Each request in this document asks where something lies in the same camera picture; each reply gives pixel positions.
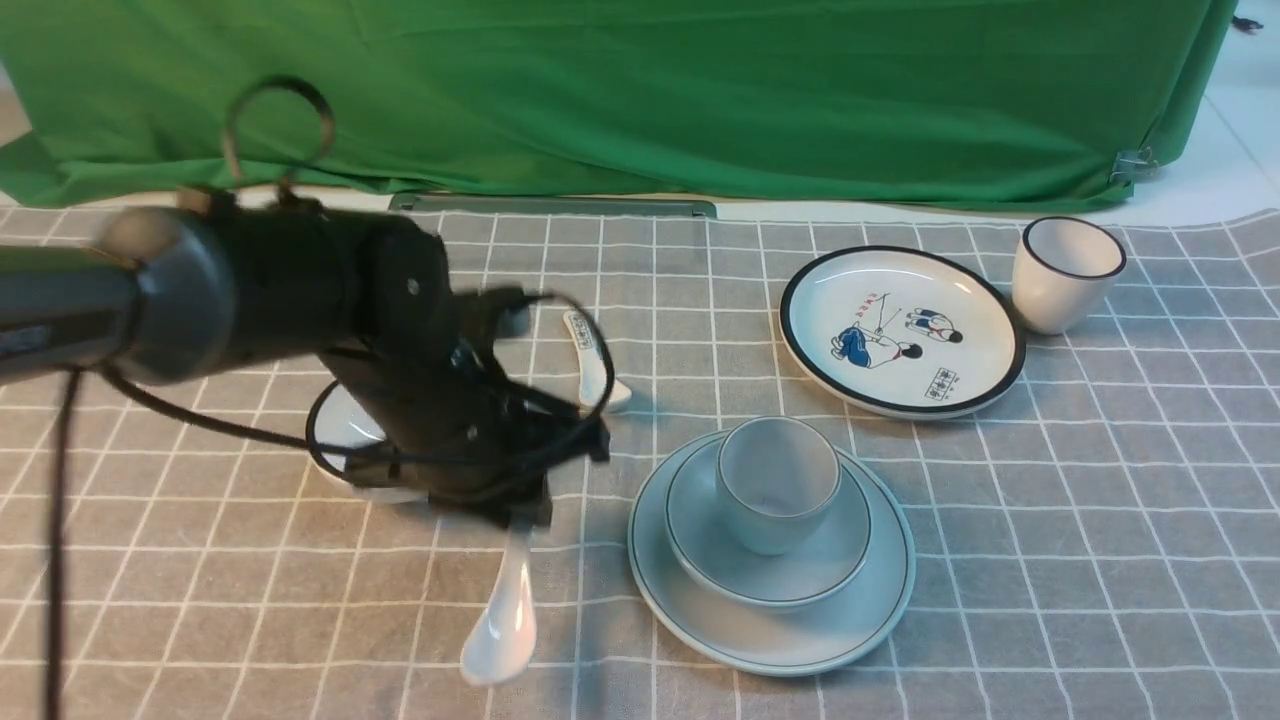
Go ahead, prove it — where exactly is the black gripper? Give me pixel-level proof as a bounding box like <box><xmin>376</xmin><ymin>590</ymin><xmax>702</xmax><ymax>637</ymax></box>
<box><xmin>320</xmin><ymin>284</ymin><xmax>611</xmax><ymax>528</ymax></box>

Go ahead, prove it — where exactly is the large white ceramic spoon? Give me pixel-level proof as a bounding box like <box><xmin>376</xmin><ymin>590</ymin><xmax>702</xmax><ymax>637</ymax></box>
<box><xmin>460</xmin><ymin>521</ymin><xmax>538</xmax><ymax>687</ymax></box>

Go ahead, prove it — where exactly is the thin-rimmed white bowl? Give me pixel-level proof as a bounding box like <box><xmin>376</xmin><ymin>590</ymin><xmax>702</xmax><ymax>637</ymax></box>
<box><xmin>666</xmin><ymin>438</ymin><xmax>874</xmax><ymax>612</ymax></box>

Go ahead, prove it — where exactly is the pale green-grey cup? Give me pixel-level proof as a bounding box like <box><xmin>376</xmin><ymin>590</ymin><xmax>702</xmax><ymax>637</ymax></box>
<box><xmin>716</xmin><ymin>416</ymin><xmax>842</xmax><ymax>556</ymax></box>

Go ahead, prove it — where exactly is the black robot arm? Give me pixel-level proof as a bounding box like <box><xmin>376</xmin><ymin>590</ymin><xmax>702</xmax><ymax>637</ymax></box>
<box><xmin>3</xmin><ymin>191</ymin><xmax>611</xmax><ymax>527</ymax></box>

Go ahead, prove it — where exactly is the black-rimmed white bowl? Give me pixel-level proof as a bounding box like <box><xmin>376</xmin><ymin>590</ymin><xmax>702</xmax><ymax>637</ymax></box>
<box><xmin>305</xmin><ymin>380</ymin><xmax>428</xmax><ymax>503</ymax></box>

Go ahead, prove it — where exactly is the small patterned white spoon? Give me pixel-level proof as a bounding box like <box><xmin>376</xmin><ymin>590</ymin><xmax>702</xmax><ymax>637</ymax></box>
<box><xmin>563</xmin><ymin>310</ymin><xmax>605</xmax><ymax>409</ymax></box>

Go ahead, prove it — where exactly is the large plain white plate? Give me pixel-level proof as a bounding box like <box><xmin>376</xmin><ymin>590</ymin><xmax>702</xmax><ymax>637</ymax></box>
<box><xmin>627</xmin><ymin>430</ymin><xmax>916</xmax><ymax>676</ymax></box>

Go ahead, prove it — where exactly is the illustrated black-rimmed plate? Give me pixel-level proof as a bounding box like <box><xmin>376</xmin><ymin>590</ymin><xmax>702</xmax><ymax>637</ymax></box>
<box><xmin>778</xmin><ymin>246</ymin><xmax>1027</xmax><ymax>421</ymax></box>

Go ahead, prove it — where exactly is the green backdrop cloth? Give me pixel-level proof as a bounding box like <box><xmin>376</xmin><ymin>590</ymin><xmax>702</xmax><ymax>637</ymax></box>
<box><xmin>1</xmin><ymin>1</ymin><xmax>1235</xmax><ymax>213</ymax></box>

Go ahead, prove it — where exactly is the black-rimmed white cup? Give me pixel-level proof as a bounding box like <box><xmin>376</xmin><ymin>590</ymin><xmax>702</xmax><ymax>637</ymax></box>
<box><xmin>1011</xmin><ymin>217</ymin><xmax>1128</xmax><ymax>336</ymax></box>

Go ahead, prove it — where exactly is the silver binder clip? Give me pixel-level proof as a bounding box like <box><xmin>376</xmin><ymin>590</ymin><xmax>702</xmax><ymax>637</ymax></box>
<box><xmin>1108</xmin><ymin>147</ymin><xmax>1161</xmax><ymax>186</ymax></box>

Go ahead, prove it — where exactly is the black cable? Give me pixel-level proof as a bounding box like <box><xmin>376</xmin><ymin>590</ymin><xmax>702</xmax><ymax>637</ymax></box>
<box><xmin>40</xmin><ymin>76</ymin><xmax>617</xmax><ymax>720</ymax></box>

